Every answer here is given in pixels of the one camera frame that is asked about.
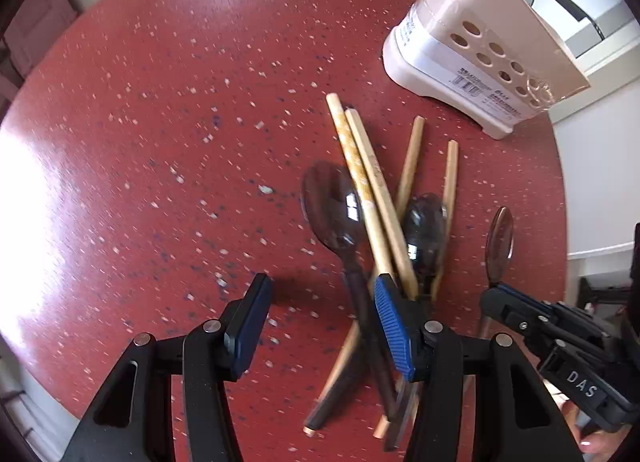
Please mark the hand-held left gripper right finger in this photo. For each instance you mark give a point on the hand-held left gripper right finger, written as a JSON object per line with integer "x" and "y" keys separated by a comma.
{"x": 392, "y": 327}

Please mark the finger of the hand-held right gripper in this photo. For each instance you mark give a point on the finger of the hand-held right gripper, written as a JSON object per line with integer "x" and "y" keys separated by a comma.
{"x": 527, "y": 303}
{"x": 505, "y": 314}

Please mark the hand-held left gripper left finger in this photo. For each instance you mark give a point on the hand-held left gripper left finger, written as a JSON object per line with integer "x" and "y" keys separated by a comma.
{"x": 252, "y": 327}

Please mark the large dark metal spoon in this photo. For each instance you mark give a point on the large dark metal spoon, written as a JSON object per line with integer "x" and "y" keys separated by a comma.
{"x": 325, "y": 212}

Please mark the plain bamboo chopstick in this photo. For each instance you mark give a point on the plain bamboo chopstick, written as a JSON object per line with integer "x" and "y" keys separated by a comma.
{"x": 411, "y": 152}
{"x": 451, "y": 177}

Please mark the patterned wooden chopstick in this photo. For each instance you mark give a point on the patterned wooden chopstick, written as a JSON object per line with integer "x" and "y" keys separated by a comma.
{"x": 345, "y": 142}
{"x": 372, "y": 167}

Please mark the beige plastic utensil holder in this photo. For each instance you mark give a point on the beige plastic utensil holder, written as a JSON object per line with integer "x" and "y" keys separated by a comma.
{"x": 450, "y": 2}

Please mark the person's right hand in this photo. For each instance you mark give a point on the person's right hand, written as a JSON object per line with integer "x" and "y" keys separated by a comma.
{"x": 595, "y": 442}

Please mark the kitchen counter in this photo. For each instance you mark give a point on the kitchen counter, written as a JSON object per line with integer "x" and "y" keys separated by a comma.
{"x": 565, "y": 7}

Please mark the stack of pink plastic stools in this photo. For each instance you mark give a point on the stack of pink plastic stools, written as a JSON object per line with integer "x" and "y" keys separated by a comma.
{"x": 40, "y": 27}

